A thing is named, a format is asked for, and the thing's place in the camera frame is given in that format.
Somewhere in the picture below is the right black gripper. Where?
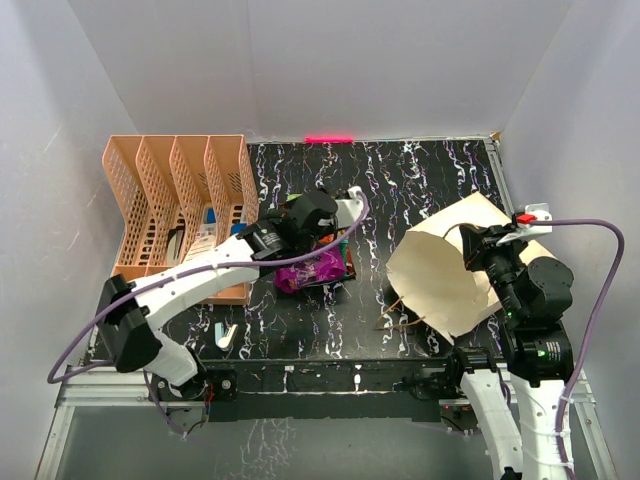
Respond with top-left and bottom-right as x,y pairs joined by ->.
459,222 -> 529,318

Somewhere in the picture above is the purple snack bag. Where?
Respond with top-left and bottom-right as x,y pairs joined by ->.
274,247 -> 347,294

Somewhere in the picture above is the brown paper bag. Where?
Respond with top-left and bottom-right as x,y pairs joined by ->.
374,192 -> 561,347

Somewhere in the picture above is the red doritos snack bag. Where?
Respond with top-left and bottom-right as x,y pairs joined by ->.
342,244 -> 356,280

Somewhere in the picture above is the orange fox's fruits candy bag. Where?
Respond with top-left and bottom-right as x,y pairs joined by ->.
318,230 -> 344,247

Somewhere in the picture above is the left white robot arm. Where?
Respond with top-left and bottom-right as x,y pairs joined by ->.
98,190 -> 346,399

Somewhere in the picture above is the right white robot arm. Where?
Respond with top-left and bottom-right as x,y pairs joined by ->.
445,223 -> 574,479

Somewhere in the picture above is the red light strip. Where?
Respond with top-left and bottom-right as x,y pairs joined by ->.
304,135 -> 354,144

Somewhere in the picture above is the white calculator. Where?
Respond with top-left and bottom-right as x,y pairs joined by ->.
184,232 -> 216,262

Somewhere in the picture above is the black white stapler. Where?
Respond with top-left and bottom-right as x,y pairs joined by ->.
165,225 -> 185,266

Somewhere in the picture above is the pink plastic file organizer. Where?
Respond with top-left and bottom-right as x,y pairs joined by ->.
102,134 -> 259,280

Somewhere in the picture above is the white plastic hook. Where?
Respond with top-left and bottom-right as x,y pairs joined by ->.
214,322 -> 238,352

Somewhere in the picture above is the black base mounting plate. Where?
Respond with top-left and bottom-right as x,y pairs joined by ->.
151,358 -> 471,428

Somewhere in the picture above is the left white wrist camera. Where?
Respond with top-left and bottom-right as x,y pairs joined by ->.
336,186 -> 369,230

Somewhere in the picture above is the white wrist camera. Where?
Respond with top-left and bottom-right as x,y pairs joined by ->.
497,203 -> 552,245
336,186 -> 369,230

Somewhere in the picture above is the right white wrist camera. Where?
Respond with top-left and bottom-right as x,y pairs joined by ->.
497,203 -> 552,245

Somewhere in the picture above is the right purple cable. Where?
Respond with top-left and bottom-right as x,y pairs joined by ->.
419,217 -> 626,471

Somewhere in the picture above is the aluminium frame rail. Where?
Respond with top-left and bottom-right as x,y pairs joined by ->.
34,367 -> 619,480

